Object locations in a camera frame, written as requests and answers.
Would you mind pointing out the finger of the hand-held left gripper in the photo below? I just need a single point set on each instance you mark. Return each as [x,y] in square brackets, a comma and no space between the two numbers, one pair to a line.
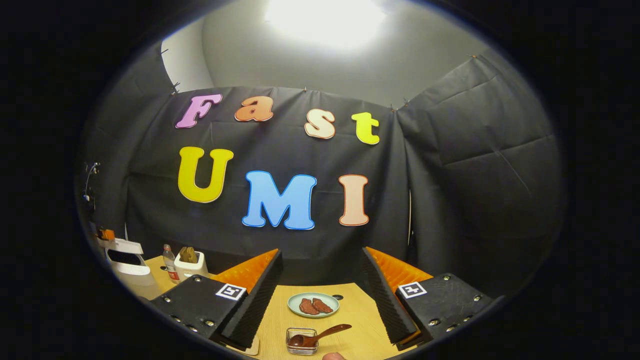
[106,234]

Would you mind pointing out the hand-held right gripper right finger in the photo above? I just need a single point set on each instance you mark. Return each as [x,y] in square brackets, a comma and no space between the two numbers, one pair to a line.
[387,300]

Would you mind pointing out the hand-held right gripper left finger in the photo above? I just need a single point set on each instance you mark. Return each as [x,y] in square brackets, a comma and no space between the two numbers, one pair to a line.
[255,300]

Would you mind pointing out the white rice cooker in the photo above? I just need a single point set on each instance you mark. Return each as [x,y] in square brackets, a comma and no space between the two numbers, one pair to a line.
[132,269]

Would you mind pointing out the brown wooden spoon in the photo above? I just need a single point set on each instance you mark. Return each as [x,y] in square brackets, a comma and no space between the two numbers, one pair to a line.
[327,332]

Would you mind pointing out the light green plate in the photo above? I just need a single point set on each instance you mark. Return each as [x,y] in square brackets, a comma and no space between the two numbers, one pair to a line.
[295,300]

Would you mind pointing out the red meat slice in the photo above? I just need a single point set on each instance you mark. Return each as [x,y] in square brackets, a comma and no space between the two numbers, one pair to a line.
[308,307]
[323,305]

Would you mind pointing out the white toaster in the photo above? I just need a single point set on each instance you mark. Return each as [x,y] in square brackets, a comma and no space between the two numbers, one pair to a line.
[192,270]

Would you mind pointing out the clear bottle with red label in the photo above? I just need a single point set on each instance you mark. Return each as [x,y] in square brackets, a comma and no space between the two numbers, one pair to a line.
[170,265]

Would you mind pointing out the brown bread slice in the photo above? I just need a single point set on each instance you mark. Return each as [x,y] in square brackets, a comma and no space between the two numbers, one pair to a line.
[188,255]

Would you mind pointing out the black backdrop cloth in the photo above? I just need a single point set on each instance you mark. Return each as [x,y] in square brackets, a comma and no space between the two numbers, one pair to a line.
[450,190]

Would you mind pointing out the ceiling light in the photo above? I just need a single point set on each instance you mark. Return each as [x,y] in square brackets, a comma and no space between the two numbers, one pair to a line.
[325,20]

